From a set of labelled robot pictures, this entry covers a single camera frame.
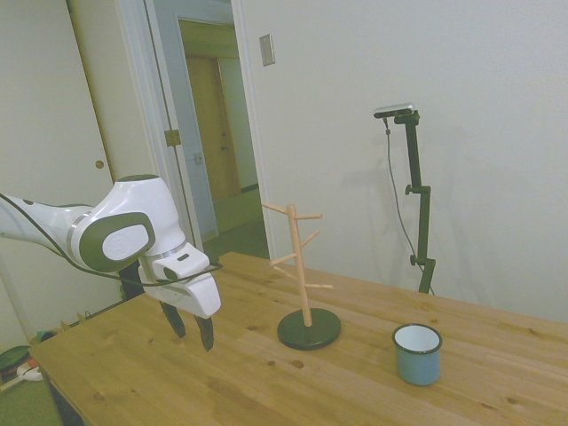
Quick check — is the wooden mug tree black base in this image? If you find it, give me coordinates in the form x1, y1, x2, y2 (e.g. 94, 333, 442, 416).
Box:
261, 202, 343, 351

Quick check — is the grey wall switch plate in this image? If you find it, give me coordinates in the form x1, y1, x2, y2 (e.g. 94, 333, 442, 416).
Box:
259, 33, 276, 67

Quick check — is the green round floor item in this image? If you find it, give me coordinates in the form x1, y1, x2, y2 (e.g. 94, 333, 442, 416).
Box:
0, 345, 33, 379

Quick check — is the wooden hallway door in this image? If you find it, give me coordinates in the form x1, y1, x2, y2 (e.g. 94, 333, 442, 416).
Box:
185, 55, 243, 197

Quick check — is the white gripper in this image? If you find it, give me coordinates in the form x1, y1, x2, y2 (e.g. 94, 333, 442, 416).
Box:
141, 264, 222, 352

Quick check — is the black camera stand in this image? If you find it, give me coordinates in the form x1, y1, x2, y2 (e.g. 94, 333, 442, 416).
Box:
393, 110, 437, 295

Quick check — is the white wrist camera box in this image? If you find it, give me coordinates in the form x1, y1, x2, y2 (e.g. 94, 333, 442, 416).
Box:
150, 242, 210, 284

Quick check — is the white open room door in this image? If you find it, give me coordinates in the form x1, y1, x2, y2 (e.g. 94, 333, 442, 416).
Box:
146, 0, 219, 244

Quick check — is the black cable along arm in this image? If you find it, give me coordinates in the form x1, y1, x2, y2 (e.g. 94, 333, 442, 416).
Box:
0, 193, 225, 289

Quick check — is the white closet door with knob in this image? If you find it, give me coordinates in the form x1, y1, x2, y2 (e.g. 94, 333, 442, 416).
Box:
66, 0, 175, 307

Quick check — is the silver exterior camera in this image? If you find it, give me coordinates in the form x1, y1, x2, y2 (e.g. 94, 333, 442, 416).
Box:
373, 102, 417, 120

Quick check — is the light blue enamel mug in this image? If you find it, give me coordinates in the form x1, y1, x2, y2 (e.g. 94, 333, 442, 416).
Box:
391, 323, 444, 386

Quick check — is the grey camera cable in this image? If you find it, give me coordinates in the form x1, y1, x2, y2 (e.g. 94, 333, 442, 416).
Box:
383, 117, 436, 296

